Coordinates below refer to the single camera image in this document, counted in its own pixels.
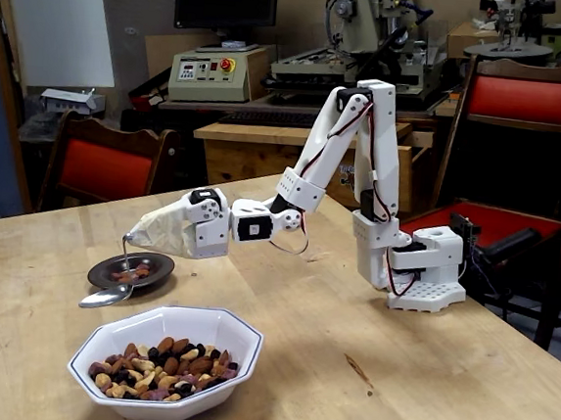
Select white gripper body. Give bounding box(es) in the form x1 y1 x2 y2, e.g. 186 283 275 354
174 184 236 263

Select scooped nuts and raisins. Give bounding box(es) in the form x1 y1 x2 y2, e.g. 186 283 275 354
109 259 153 286

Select white octagonal bowl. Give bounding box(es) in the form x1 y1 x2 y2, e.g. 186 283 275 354
62 294 266 420

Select bent metal spoon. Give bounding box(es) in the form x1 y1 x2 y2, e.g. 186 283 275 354
77 231 140 313

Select beige masking tape wrap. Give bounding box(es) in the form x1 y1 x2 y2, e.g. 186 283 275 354
123 195 202 258

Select small dark metal plate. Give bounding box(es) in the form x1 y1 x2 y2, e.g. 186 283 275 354
85 247 177 300

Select wooden workbench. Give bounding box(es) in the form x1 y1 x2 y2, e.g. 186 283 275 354
187 103 420 217

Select small wooden chair red cushion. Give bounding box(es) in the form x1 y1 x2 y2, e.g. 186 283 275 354
33 107 184 225

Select mixed nuts and raisins pile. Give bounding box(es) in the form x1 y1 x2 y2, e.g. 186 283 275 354
85 329 243 409

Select dark machine bench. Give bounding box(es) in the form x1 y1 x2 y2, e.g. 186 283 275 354
157 80 447 136

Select black keyboard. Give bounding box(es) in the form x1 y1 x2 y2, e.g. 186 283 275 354
217 104 322 134

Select beige control box red button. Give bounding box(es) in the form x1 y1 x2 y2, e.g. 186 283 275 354
165 37 272 111

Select red and black case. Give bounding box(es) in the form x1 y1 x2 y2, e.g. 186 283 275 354
125 67 171 114

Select small white paper box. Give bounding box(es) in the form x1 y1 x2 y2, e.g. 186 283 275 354
39 83 108 119

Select grey transparent sheet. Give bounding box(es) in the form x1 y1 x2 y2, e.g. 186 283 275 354
85 0 178 127

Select dark controller circuit board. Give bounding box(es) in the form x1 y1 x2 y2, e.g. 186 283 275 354
446 212 484 248

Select beige milling machine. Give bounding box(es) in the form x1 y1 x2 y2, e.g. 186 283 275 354
262 0 452 117

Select white board panel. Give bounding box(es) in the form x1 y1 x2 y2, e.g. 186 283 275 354
0 0 124 94

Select brown cardboard box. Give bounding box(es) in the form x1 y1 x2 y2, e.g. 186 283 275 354
444 19 505 63

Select tall wooden chair red cushion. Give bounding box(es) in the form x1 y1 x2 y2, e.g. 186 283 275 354
387 48 561 352

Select round black turntable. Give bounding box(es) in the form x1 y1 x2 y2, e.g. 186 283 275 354
463 36 555 67

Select black device with white parts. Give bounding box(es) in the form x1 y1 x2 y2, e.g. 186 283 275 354
475 0 559 48

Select red black wrist cable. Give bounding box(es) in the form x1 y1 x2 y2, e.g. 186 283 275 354
269 209 312 257

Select red black base cable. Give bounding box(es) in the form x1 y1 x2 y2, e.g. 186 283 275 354
382 247 424 300

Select black cylindrical clamp handle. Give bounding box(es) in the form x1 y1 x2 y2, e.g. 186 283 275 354
471 223 541 271

